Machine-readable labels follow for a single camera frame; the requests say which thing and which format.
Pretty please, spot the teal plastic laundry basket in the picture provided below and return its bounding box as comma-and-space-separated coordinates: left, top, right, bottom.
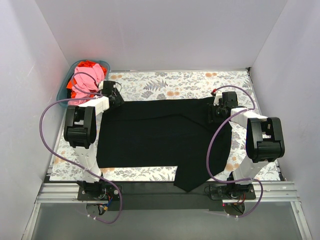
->
56, 59, 110, 101

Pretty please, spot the pink t shirt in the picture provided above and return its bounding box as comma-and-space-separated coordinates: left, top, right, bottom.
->
67, 63, 105, 106

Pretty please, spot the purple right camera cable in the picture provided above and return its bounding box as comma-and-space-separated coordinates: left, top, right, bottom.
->
206, 85, 264, 219

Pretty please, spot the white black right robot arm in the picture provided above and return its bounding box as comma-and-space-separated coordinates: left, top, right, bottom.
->
208, 89, 285, 200

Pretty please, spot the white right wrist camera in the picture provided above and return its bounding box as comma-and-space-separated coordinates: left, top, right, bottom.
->
211, 89, 223, 106

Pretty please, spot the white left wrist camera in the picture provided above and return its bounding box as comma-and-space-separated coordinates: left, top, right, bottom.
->
98, 80, 105, 91

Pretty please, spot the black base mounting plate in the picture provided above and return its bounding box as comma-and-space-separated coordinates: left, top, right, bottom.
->
76, 180, 258, 213

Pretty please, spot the floral patterned table mat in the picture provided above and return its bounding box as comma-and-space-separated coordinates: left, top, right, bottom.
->
48, 71, 280, 182

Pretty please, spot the black t shirt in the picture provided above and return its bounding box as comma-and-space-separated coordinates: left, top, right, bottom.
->
96, 97, 232, 192

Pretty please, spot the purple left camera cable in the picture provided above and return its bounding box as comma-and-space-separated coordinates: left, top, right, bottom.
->
39, 71, 124, 224

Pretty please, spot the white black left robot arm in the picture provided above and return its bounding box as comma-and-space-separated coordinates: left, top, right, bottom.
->
63, 80, 124, 202

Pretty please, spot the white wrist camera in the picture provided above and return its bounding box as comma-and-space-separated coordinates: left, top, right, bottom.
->
211, 89, 223, 106
98, 80, 105, 91

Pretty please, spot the aluminium frame rail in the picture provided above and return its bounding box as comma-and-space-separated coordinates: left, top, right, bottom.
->
23, 178, 312, 240

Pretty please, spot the purple camera cable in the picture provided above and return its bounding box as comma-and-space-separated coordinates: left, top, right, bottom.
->
206, 85, 264, 219
39, 71, 124, 224

